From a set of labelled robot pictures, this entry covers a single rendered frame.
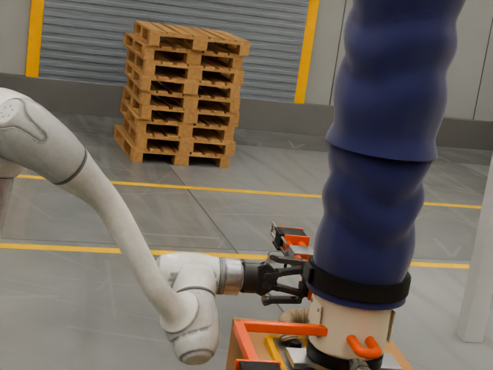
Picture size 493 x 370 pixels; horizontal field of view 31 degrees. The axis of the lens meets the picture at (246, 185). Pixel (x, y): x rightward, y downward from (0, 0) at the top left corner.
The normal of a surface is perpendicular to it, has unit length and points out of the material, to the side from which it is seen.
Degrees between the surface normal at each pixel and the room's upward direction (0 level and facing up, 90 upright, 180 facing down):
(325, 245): 88
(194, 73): 90
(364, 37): 72
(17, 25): 90
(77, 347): 0
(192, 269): 40
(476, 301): 90
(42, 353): 0
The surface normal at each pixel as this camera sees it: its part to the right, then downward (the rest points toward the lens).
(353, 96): -0.61, -0.07
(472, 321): 0.18, 0.25
